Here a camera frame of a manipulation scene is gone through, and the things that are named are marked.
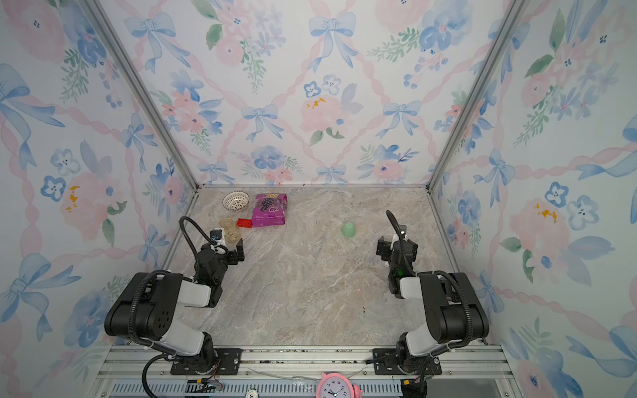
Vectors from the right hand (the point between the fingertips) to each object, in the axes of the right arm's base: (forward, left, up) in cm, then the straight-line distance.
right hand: (398, 237), depth 93 cm
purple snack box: (+14, +50, 0) cm, 52 cm away
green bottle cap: (+7, +18, -5) cm, 20 cm away
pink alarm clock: (-46, +24, -5) cm, 52 cm away
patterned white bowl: (+22, +68, -4) cm, 72 cm away
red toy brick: (+10, +61, -4) cm, 62 cm away
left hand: (-2, +63, +2) cm, 63 cm away
